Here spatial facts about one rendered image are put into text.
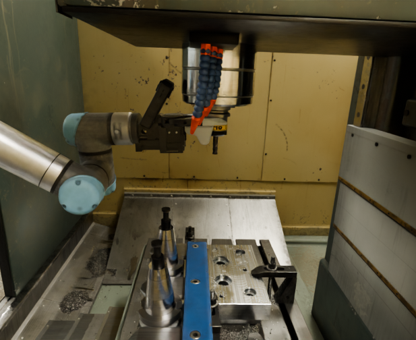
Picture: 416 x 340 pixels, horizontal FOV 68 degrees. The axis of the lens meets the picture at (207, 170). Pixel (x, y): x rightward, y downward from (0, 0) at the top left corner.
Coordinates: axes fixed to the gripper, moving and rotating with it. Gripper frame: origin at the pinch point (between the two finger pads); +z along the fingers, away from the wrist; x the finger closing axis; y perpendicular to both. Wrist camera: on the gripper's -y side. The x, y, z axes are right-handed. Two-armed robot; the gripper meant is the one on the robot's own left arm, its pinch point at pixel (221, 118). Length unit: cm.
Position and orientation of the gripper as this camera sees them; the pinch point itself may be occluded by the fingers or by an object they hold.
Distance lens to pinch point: 71.4
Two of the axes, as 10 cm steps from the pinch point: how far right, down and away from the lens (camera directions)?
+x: -0.2, 2.9, -9.6
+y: 0.2, 9.6, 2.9
